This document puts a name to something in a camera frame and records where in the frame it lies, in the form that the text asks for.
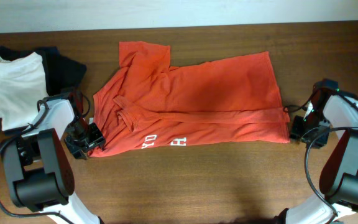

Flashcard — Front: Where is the orange t-shirt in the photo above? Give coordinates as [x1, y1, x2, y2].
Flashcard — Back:
[90, 42, 290, 157]

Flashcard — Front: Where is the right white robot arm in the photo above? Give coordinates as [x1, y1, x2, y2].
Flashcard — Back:
[273, 87, 358, 223]

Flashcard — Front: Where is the white folded t-shirt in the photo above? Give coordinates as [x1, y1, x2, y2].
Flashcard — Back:
[0, 52, 48, 131]

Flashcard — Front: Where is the black folded garment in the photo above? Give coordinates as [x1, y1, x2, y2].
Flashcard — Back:
[0, 46, 87, 134]

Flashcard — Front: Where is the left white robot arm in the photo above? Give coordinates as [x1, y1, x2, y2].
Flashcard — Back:
[0, 90, 106, 224]

